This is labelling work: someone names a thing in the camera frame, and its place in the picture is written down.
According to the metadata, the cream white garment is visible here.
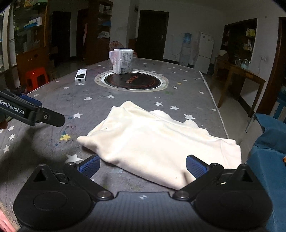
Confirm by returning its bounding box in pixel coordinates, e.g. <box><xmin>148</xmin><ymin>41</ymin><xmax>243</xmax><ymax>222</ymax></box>
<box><xmin>77</xmin><ymin>101</ymin><xmax>241</xmax><ymax>190</ymax></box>

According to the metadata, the person's left hand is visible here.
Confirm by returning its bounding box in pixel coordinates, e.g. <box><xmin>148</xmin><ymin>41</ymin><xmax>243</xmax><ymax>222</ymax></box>
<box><xmin>0</xmin><ymin>119</ymin><xmax>8</xmax><ymax>130</ymax></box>

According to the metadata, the red plastic stool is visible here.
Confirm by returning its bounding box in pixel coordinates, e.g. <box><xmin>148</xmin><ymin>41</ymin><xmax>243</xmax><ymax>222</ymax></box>
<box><xmin>25</xmin><ymin>67</ymin><xmax>49</xmax><ymax>92</ymax></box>

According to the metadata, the grey star tablecloth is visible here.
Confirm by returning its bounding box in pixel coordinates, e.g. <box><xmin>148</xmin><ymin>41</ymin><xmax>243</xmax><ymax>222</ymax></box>
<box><xmin>1</xmin><ymin>58</ymin><xmax>227</xmax><ymax>215</ymax></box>

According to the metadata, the white remote control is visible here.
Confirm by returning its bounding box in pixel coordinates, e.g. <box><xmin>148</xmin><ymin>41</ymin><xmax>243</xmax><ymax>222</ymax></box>
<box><xmin>74</xmin><ymin>69</ymin><xmax>87</xmax><ymax>82</ymax></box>

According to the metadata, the blue upholstered chair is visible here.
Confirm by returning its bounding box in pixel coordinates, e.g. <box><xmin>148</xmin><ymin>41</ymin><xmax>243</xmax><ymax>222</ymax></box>
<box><xmin>246</xmin><ymin>114</ymin><xmax>285</xmax><ymax>231</ymax></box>

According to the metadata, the white tissue pack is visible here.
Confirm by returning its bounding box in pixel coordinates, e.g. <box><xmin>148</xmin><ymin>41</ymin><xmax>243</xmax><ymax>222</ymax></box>
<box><xmin>109</xmin><ymin>48</ymin><xmax>134</xmax><ymax>74</ymax></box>

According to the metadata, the round black induction cooker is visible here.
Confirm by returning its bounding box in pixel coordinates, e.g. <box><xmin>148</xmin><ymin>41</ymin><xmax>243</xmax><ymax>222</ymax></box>
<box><xmin>95</xmin><ymin>69</ymin><xmax>169</xmax><ymax>92</ymax></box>

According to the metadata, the polka dot play tent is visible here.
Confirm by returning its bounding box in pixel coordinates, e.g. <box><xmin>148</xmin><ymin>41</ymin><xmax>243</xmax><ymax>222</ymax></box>
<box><xmin>109</xmin><ymin>41</ymin><xmax>125</xmax><ymax>51</ymax></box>

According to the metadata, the dark wooden side table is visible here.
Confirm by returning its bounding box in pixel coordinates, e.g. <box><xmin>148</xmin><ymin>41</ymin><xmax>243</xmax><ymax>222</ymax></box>
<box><xmin>212</xmin><ymin>57</ymin><xmax>266</xmax><ymax>117</ymax></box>

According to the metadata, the glass jar on table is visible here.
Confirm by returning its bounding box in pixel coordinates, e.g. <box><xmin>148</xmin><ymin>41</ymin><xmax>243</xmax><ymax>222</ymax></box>
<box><xmin>240</xmin><ymin>59</ymin><xmax>250</xmax><ymax>70</ymax></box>

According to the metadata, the water dispenser with bottle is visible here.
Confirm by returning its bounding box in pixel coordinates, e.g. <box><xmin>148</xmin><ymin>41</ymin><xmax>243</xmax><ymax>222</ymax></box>
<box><xmin>179</xmin><ymin>33</ymin><xmax>191</xmax><ymax>66</ymax></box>

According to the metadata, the white refrigerator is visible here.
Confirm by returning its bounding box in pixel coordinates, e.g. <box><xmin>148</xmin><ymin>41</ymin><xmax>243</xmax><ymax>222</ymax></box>
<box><xmin>194</xmin><ymin>32</ymin><xmax>214</xmax><ymax>74</ymax></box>

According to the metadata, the dark wooden shelf cabinet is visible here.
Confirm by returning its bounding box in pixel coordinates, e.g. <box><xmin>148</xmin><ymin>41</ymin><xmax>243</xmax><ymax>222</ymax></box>
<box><xmin>221</xmin><ymin>18</ymin><xmax>257</xmax><ymax>64</ymax></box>

